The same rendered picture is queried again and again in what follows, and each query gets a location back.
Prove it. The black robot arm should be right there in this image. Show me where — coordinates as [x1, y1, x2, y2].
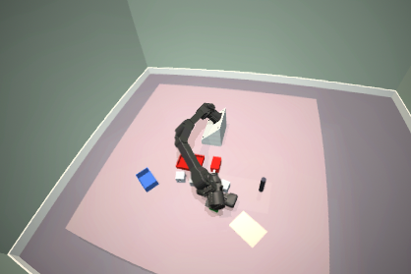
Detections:
[174, 103, 225, 210]

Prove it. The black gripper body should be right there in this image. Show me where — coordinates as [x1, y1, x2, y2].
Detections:
[196, 190, 238, 208]

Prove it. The red tray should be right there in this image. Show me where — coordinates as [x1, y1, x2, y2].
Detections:
[176, 154, 205, 171]

